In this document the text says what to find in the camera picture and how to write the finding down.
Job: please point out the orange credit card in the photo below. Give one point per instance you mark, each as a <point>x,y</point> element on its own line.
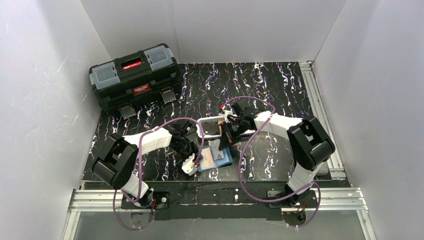
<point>207,161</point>

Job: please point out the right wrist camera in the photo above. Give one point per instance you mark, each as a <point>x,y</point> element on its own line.
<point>228,115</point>

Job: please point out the grey flat case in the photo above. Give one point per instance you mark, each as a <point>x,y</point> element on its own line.
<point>323,169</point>

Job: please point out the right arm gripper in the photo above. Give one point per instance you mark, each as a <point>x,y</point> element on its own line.
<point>228,133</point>

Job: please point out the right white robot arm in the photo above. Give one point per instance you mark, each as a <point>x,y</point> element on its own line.
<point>310,144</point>

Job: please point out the white credit card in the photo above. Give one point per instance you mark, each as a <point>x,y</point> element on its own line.
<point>217,155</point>

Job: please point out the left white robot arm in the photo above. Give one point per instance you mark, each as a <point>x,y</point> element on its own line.
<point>116,159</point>

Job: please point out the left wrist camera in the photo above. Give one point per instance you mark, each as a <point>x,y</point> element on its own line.
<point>190,165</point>

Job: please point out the blue leather card holder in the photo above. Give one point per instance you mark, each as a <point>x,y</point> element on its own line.
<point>228,160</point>

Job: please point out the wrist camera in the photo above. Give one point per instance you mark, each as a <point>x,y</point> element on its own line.
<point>228,115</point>
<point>190,165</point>

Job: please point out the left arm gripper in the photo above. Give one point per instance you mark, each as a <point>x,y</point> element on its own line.
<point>185,147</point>

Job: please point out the white plastic basket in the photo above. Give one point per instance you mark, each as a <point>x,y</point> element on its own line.
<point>219,120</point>

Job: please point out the black red toolbox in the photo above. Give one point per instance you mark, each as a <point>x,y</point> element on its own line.
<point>127,83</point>

